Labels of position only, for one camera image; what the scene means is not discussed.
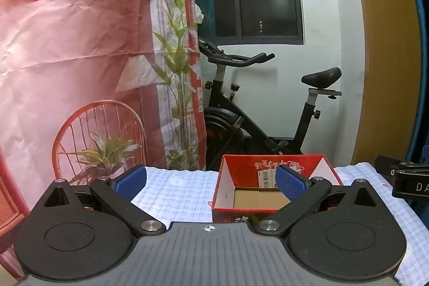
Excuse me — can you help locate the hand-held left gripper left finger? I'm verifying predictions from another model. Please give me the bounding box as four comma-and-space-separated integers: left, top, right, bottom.
34, 165, 167, 237

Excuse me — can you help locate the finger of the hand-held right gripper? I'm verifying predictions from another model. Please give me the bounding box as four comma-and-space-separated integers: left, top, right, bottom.
375, 155, 429, 177

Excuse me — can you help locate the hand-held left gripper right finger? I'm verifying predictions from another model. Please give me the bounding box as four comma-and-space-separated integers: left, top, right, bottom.
255, 165, 386, 237

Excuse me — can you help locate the red strawberry print cardboard box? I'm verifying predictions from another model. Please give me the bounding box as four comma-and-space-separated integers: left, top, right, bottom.
211, 154, 344, 224

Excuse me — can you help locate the checked tablecloth with strawberry print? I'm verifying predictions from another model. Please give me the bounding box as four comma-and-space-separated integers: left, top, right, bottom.
129, 162, 429, 286

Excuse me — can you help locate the black exercise bike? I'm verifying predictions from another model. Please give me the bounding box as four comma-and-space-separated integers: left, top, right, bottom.
198, 36, 342, 171

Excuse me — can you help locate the yellow wooden panel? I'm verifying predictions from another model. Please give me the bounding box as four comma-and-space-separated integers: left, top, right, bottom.
345, 0, 423, 166

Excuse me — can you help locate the blue curtain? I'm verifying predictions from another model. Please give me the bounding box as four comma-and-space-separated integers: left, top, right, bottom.
395, 0, 429, 162

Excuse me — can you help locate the printed backdrop cloth with plants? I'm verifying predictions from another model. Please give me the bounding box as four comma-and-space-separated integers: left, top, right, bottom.
0, 0, 206, 280

